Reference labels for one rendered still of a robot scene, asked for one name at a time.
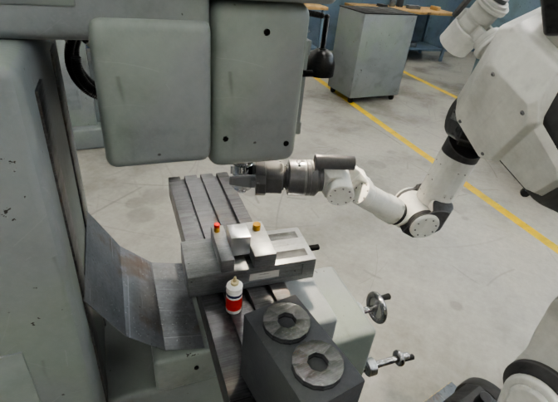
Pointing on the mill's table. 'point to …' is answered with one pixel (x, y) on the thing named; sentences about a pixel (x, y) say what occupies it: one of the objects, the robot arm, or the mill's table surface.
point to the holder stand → (294, 357)
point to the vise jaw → (261, 247)
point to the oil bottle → (233, 296)
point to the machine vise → (286, 239)
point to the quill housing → (255, 78)
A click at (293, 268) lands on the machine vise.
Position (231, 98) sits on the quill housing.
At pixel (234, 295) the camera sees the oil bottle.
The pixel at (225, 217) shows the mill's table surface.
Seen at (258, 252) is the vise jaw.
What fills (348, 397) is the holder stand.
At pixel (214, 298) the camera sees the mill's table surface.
